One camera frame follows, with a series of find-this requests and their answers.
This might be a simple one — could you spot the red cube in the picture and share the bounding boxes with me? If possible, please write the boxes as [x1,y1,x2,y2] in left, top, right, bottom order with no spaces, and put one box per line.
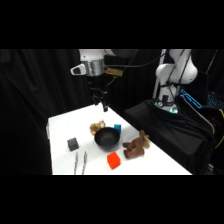
[106,151,122,170]

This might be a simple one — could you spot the grey cube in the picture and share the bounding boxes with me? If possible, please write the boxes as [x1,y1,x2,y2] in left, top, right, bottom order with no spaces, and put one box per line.
[66,137,80,152]

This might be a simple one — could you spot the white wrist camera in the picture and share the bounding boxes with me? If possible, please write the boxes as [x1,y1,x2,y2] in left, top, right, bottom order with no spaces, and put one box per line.
[70,64,87,76]

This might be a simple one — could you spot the tan plush toy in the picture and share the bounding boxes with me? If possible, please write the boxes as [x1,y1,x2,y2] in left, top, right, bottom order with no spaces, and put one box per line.
[88,120,107,136]

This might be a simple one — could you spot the blue cube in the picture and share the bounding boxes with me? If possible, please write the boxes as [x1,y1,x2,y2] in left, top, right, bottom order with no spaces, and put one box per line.
[113,123,123,135]

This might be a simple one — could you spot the black bowl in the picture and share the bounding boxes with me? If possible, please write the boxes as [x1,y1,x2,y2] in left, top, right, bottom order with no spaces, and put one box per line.
[93,126,121,150]

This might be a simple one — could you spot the metal tweezers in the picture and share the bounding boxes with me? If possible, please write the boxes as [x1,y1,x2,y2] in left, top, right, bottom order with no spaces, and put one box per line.
[81,150,89,175]
[73,151,79,176]

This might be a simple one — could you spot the black curtain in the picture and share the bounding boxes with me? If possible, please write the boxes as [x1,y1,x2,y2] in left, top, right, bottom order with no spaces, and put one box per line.
[0,49,224,176]

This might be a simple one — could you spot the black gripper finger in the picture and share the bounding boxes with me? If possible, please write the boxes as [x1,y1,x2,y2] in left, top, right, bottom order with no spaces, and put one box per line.
[99,92,111,113]
[91,89,101,107]

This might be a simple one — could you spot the tan cable bracket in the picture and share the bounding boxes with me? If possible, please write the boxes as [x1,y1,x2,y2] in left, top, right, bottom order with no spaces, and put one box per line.
[104,67,123,78]

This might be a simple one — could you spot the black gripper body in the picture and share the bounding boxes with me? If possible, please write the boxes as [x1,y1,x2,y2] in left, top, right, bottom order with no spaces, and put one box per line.
[87,75,108,98]

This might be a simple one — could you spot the brown plush animal toy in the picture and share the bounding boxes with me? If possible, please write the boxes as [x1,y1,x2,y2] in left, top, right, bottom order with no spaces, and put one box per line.
[121,129,151,160]

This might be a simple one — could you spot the yellow cable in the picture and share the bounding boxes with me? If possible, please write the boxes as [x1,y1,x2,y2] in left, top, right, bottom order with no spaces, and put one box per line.
[214,109,224,150]

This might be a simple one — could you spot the black cloth-covered stand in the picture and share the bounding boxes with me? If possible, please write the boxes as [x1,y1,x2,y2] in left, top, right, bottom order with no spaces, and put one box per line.
[123,98,217,176]

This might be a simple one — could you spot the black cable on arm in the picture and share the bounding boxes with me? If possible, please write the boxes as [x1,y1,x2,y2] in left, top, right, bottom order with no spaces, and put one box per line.
[109,49,168,70]

